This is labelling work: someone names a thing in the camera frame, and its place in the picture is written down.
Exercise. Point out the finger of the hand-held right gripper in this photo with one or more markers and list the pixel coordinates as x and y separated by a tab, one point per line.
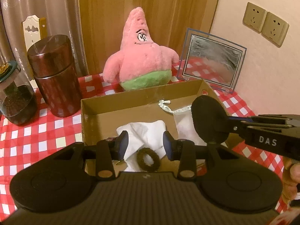
239	118
236	127

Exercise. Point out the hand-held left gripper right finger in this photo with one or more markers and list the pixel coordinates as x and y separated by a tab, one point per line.
167	145

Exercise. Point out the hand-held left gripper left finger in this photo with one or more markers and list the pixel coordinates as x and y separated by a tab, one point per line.
123	144

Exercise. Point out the brown scrunchie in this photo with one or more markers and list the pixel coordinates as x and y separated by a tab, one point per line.
138	157

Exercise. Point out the white long cloth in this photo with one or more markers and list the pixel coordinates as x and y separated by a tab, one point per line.
145	133

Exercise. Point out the black round pad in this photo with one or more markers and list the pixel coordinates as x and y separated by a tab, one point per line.
208	117

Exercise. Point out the cardboard box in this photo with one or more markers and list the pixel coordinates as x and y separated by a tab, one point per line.
131	110

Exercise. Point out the person's right hand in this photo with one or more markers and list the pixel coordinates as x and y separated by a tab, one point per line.
293	175

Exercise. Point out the pink starfish plush toy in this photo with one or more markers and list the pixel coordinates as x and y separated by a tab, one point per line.
140	65

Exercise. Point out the red checked tablecloth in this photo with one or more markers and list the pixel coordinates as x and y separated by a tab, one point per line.
35	140

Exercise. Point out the brown metal canister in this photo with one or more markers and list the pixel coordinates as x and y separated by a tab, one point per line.
56	84

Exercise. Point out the glass jar with dark contents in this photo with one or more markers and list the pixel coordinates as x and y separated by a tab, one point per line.
16	103

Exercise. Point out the wooden wardrobe panel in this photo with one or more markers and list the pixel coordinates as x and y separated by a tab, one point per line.
105	16

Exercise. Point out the beige curtain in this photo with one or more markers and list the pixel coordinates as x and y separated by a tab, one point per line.
58	9

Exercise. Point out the clear picture frame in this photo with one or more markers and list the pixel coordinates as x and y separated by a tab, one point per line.
211	58

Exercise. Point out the beige wall socket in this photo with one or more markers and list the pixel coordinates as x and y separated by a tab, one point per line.
254	17
274	29

